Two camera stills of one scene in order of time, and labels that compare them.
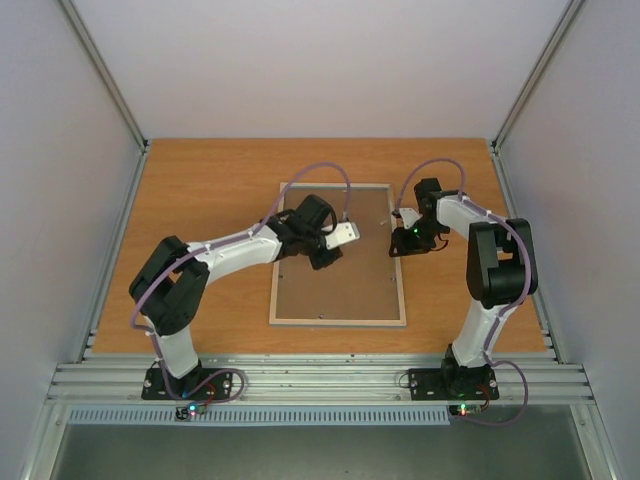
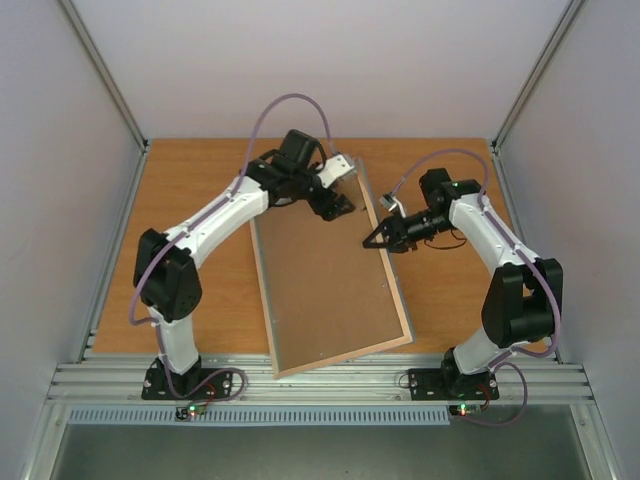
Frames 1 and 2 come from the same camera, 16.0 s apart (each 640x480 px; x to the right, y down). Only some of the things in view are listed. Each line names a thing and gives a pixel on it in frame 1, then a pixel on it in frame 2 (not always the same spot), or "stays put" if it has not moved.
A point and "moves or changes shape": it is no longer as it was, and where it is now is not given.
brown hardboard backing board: x=363 y=283 moves or changes shape
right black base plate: x=453 y=384 stays put
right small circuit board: x=465 y=409 stays put
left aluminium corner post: x=101 y=62 stays put
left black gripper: x=319 y=263 → x=333 y=210
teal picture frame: x=401 y=322 → x=390 y=283
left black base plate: x=197 y=384 stays put
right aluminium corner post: x=539 y=68 stays put
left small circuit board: x=194 y=409 stays put
